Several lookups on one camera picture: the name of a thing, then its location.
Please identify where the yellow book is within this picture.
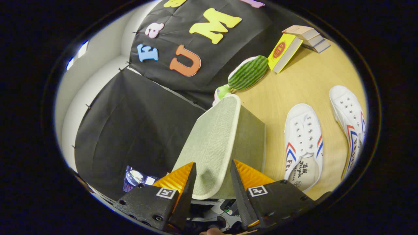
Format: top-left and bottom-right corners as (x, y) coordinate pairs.
(268, 33), (303, 74)

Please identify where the green fabric storage box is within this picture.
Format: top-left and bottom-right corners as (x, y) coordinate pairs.
(172, 94), (266, 200)

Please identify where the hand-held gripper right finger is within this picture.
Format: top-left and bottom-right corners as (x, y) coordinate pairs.
(230, 159), (316, 231)

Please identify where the blue printed package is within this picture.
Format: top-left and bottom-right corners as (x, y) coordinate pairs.
(122, 165), (159, 193)

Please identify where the pink and green plush toy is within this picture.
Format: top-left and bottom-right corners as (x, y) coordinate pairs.
(212, 84), (233, 106)

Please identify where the beige cover book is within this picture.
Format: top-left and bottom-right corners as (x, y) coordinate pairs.
(282, 25), (320, 40)

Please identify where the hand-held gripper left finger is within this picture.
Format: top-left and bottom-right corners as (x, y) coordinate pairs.
(113, 162), (197, 231)

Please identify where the grey book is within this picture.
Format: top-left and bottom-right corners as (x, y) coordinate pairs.
(302, 39), (331, 54)
(302, 34), (326, 47)

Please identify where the white canvas shoe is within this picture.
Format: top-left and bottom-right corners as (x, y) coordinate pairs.
(283, 103), (324, 193)
(329, 85), (367, 180)

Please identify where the watermelon slice plush toy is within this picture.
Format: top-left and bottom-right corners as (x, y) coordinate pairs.
(228, 55), (269, 91)

